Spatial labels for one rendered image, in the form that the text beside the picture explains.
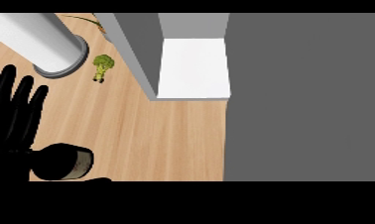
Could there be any dark grey cabinet door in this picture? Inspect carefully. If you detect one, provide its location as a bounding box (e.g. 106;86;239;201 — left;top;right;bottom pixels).
222;12;375;182

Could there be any grey cabinet with white inside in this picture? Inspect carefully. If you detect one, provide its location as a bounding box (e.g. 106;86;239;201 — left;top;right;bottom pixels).
92;12;233;102

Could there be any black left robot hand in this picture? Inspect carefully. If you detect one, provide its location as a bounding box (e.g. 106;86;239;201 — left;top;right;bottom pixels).
0;63;112;182

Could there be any grey round roll holder base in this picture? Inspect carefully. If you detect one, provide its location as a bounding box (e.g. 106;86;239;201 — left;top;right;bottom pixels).
30;35;91;80

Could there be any orange carrot with green stem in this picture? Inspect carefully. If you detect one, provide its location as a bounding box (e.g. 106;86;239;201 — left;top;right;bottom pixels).
60;14;107;35

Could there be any green broccoli floret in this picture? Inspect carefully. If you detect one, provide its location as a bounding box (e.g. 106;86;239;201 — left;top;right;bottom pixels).
91;54;116;84

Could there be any dark wine bottle tan label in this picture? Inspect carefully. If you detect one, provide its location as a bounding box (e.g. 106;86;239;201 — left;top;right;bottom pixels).
29;142;94;181

